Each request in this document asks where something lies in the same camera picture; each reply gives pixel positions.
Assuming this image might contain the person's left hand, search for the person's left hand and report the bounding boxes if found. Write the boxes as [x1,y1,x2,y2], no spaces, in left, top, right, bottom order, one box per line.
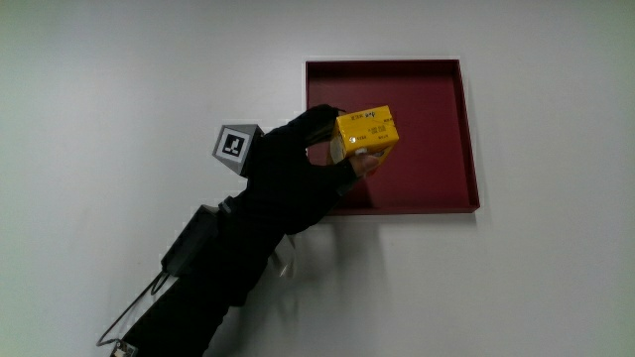
[211,103,381,235]

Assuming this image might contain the yellow ice redtea carton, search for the yellow ice redtea carton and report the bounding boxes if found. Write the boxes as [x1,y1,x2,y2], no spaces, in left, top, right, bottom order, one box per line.
[325,104,401,168]

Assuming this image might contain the person's left forearm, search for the person's left forearm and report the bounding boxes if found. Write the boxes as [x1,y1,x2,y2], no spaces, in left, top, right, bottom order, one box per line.
[121,195,299,357]

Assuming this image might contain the black wrist sensor box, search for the black wrist sensor box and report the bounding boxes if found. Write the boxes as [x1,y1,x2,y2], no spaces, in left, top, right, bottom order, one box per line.
[160,203,222,278]

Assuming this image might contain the dark red square tray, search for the dark red square tray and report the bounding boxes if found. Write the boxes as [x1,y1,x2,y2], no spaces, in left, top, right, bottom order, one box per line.
[304,59,481,216]

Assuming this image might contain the thin grey cable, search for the thin grey cable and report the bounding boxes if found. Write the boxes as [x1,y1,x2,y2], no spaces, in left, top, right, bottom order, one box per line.
[95,270,171,348]

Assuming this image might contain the small white cable connector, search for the small white cable connector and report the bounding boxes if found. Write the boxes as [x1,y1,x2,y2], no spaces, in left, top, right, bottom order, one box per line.
[109,338,140,357]

